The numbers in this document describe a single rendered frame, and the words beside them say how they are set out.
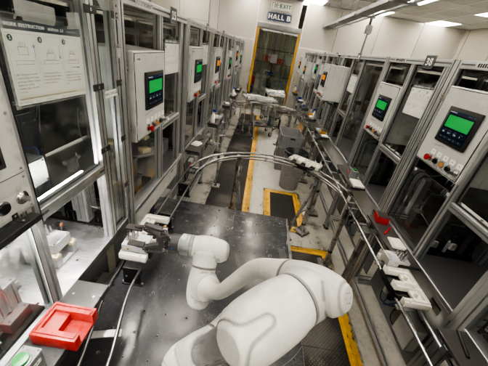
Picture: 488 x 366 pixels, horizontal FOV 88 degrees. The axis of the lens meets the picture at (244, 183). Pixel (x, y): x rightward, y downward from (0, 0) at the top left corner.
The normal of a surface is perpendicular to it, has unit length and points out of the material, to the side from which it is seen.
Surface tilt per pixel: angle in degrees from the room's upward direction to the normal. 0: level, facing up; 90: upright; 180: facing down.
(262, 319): 24
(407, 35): 90
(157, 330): 0
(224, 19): 90
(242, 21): 90
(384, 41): 90
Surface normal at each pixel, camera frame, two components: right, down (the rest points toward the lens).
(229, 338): -0.74, 0.19
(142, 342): 0.15, -0.87
